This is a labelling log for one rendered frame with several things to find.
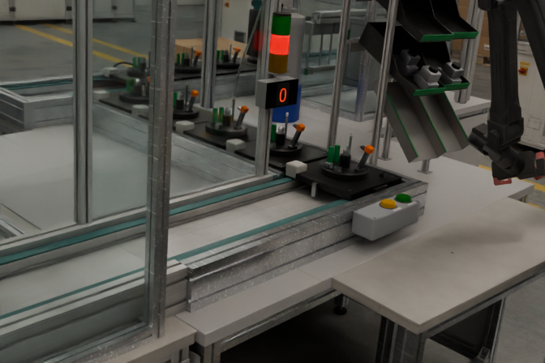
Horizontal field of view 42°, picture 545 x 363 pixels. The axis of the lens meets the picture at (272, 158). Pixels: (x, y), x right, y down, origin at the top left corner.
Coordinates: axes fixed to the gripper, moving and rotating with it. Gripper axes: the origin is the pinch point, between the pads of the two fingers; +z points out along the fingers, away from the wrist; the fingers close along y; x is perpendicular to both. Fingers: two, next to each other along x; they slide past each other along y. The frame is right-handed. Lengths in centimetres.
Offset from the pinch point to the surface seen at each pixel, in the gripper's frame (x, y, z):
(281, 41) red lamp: -24, 39, -62
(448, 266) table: 29.2, 14.2, -21.4
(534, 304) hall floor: -4, 57, 162
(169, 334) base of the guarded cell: 55, 43, -86
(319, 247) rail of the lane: 28, 37, -46
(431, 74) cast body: -31.1, 19.8, -15.3
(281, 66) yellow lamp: -19, 42, -58
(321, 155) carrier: -12, 56, -19
